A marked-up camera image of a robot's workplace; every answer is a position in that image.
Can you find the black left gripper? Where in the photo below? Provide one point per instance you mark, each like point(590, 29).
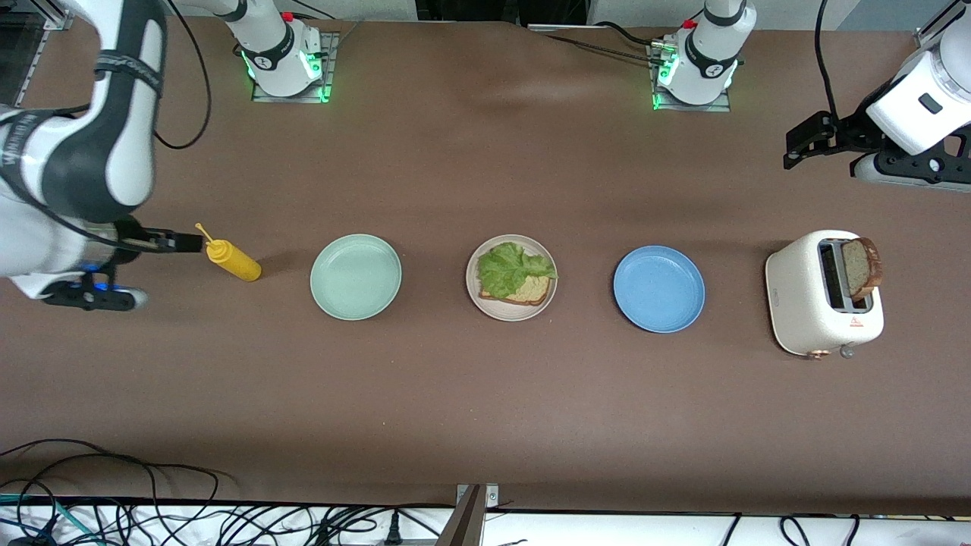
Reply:
point(851, 131)

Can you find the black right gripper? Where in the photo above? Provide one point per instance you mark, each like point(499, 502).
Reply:
point(129, 233)

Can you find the yellow squeeze bottle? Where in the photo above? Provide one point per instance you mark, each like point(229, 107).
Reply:
point(239, 263)

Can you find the brown crust bread slice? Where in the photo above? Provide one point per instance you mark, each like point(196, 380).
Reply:
point(861, 269)
point(535, 290)

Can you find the green lettuce leaf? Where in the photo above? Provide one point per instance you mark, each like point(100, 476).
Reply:
point(508, 269)

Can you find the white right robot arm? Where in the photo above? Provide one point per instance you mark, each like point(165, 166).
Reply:
point(30, 243)

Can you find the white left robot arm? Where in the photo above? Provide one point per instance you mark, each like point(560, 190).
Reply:
point(709, 68)

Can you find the mint green round plate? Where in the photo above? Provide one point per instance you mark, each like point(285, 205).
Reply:
point(355, 277)

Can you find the blue round plate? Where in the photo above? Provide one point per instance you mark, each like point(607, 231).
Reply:
point(658, 288)

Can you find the beige round plate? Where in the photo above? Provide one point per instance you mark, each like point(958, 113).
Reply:
point(510, 313)

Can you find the white two-slot toaster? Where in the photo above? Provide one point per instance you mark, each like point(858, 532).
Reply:
point(796, 303)

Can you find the dark background box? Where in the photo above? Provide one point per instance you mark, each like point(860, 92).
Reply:
point(501, 9)

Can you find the black power plug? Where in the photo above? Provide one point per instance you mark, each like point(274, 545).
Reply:
point(394, 531)

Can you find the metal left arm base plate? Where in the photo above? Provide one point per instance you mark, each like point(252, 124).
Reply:
point(713, 108)

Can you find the aluminium frame rail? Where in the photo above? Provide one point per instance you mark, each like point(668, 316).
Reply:
point(23, 61)
point(929, 38)

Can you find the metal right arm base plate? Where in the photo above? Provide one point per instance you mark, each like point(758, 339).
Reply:
point(331, 57)

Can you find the grey metal post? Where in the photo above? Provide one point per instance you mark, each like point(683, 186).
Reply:
point(466, 523)

